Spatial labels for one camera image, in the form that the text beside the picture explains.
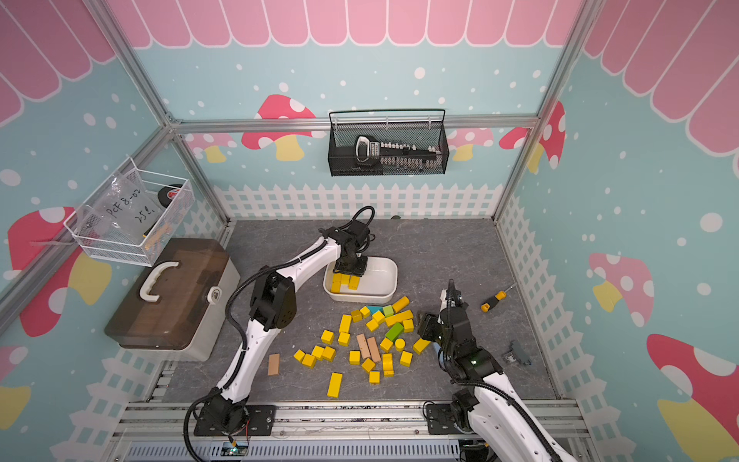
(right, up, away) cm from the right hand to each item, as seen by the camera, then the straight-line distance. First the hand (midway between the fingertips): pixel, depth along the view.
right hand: (424, 313), depth 83 cm
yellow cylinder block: (-6, 0, +12) cm, 13 cm away
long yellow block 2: (-22, +7, +17) cm, 28 cm away
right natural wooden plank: (-14, -11, +2) cm, 19 cm away
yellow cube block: (-29, -8, +4) cm, 30 cm away
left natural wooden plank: (-18, -10, +3) cm, 21 cm away
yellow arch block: (-11, -15, 0) cm, 18 cm away
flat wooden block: (-43, -15, -1) cm, 46 cm away
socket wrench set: (-7, +47, +6) cm, 48 cm away
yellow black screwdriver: (+27, +3, +13) cm, 31 cm away
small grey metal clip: (+28, -12, +2) cm, 30 cm away
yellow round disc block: (-7, -10, +2) cm, 12 cm away
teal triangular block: (-15, -1, +9) cm, 17 cm away
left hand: (-21, +10, +18) cm, 29 cm away
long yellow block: (-28, +6, +17) cm, 33 cm away
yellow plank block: (-25, +8, +17) cm, 31 cm away
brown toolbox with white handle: (-64, +4, -8) cm, 65 cm away
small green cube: (-10, -1, +9) cm, 14 cm away
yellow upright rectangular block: (-24, -5, +9) cm, 26 cm away
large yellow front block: (-25, -19, -4) cm, 32 cm away
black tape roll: (-73, +34, -2) cm, 81 cm away
